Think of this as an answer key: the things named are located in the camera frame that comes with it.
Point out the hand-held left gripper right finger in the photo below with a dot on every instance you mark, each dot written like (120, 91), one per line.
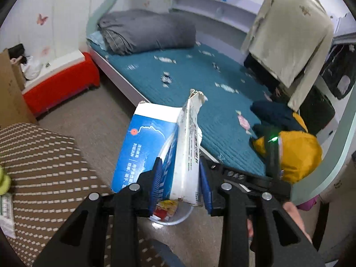
(205, 189)

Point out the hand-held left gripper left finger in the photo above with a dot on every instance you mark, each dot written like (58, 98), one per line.
(155, 183)

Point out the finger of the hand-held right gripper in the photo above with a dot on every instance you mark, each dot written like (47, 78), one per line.
(236, 175)

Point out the blue white torn carton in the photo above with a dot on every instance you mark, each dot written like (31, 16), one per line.
(155, 144)

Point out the person's right hand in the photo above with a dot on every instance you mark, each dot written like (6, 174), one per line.
(296, 219)

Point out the yellow jacket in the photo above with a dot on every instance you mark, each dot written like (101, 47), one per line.
(301, 150)

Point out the navy clothing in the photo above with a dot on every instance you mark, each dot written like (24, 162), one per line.
(275, 114)

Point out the purple cloth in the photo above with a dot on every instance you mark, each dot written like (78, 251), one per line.
(308, 203)

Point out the black suitcase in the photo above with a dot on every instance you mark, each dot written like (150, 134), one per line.
(317, 111)

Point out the brown dotted tablecloth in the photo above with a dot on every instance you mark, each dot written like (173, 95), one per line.
(47, 172)

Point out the black hanging garment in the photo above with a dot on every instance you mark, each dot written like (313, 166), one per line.
(339, 69)

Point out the bed with teal sheet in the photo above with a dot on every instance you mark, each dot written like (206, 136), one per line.
(194, 72)

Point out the beige sweater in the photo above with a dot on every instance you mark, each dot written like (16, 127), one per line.
(289, 33)

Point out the red bench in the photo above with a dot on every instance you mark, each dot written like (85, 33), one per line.
(61, 83)

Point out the white printed paper packet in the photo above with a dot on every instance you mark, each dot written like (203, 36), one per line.
(7, 215)

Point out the yellow crumpled packet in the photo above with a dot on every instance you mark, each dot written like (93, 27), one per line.
(3, 183)

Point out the grey quilt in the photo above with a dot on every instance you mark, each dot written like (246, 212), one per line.
(147, 30)

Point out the blue checked pillow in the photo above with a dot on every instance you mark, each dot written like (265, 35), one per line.
(96, 37)

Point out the white plastic bag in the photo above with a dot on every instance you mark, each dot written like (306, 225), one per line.
(29, 67)

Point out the pink flower sticker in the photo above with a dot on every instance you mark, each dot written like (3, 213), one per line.
(44, 51)

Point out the brown cardboard box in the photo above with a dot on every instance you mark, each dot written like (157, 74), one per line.
(11, 89)

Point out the black bag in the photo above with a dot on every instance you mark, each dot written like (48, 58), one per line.
(16, 51)

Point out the pink butterfly sticker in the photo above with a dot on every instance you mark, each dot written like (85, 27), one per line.
(41, 19)

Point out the white wardrobe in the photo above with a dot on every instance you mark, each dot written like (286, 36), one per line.
(50, 14)

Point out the light green bunk bed frame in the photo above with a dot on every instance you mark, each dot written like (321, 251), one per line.
(319, 155)

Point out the white wall shelf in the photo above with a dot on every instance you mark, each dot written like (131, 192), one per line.
(211, 8)

